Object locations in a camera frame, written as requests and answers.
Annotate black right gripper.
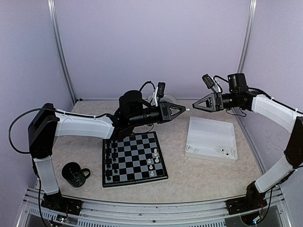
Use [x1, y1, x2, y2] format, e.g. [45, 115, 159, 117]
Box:
[193, 91, 239, 112]

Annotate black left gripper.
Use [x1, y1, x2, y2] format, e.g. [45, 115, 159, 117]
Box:
[129, 101, 186, 128]

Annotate white plastic tray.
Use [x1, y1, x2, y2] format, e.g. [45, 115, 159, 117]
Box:
[185, 116, 238, 164]

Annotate black and grey chessboard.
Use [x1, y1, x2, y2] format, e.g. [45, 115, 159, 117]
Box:
[102, 131, 169, 188]

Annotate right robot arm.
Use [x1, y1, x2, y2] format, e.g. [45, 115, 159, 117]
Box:
[193, 73, 303, 210]

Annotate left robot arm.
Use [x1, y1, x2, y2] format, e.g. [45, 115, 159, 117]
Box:
[28, 90, 186, 210]

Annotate grey swirl ceramic plate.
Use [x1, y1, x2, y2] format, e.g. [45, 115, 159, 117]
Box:
[148, 95, 178, 104]

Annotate black mug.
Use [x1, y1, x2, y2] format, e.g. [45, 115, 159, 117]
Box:
[62, 162, 91, 188]

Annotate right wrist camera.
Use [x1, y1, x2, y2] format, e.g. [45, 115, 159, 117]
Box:
[202, 74, 223, 93]

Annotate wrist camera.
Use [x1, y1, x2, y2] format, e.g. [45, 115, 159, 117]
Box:
[151, 82, 166, 106]
[202, 74, 223, 93]

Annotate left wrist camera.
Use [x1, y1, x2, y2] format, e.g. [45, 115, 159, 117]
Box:
[151, 82, 166, 106]

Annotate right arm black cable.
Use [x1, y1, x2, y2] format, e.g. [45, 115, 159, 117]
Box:
[213, 75, 275, 118]

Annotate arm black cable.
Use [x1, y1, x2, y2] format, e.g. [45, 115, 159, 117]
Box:
[213, 75, 275, 118]
[9, 80, 157, 154]

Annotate right aluminium frame post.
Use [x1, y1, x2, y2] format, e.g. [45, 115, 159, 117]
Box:
[237, 0, 258, 73]

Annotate aluminium frame post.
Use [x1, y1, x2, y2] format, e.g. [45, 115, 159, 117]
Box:
[47, 0, 77, 104]
[237, 0, 258, 73]

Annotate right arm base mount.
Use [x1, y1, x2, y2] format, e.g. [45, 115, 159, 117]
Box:
[225, 196, 267, 215]

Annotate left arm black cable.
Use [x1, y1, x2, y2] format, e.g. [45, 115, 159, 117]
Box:
[9, 80, 157, 154]

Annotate aluminium front rail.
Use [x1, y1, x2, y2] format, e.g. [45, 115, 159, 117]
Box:
[13, 188, 293, 227]

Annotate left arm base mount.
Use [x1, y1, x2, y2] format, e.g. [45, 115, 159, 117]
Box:
[41, 193, 83, 216]

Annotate left aluminium frame post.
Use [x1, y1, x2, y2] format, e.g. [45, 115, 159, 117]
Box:
[47, 0, 77, 104]

